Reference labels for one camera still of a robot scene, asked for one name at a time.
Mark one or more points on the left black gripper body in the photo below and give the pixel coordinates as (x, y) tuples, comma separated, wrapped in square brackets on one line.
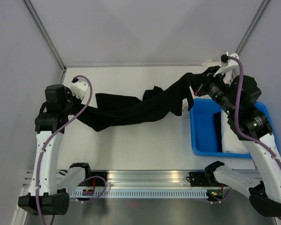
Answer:
[(72, 104)]

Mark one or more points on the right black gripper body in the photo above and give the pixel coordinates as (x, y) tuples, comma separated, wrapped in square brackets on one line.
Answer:
[(215, 86)]

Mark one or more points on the black t-shirt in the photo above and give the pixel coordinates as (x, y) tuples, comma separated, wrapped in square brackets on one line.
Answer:
[(218, 130), (117, 110)]

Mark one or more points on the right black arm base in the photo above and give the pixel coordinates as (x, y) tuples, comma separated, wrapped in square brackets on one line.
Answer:
[(202, 179)]

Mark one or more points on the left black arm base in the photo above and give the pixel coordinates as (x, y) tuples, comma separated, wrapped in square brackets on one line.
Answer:
[(97, 179)]

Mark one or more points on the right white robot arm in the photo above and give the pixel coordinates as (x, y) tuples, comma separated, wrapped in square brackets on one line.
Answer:
[(254, 130)]

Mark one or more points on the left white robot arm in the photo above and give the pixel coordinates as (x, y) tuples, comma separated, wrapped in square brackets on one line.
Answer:
[(46, 194)]

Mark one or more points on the crumpled cream t-shirt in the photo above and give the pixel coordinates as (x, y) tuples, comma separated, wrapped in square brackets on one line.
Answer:
[(209, 63)]

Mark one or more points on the rolled black t-shirt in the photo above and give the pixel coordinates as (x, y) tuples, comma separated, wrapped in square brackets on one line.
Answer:
[(218, 130)]

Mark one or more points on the blue plastic bin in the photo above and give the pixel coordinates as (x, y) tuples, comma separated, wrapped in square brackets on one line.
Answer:
[(203, 136)]

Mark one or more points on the rolled white t-shirt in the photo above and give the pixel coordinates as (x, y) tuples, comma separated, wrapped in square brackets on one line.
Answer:
[(230, 141)]

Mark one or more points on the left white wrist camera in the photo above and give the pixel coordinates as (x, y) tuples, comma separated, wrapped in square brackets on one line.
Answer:
[(79, 88)]

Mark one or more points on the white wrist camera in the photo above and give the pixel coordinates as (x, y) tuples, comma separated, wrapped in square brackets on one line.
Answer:
[(79, 88), (228, 65)]

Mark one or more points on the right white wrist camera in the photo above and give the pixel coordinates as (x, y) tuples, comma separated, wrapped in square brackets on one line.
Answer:
[(228, 65)]

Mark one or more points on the aluminium mounting rail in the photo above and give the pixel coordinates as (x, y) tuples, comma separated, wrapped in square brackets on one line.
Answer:
[(135, 179)]

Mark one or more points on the slotted white cable duct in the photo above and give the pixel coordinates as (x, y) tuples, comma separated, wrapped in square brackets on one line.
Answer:
[(155, 193)]

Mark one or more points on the right aluminium frame post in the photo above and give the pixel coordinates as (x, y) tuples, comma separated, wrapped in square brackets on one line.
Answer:
[(253, 24)]

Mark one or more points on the aluminium frame post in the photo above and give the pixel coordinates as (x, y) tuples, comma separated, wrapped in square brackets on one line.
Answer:
[(253, 24), (45, 35)]

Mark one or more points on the left aluminium frame post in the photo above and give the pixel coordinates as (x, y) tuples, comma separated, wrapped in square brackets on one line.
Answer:
[(45, 35)]

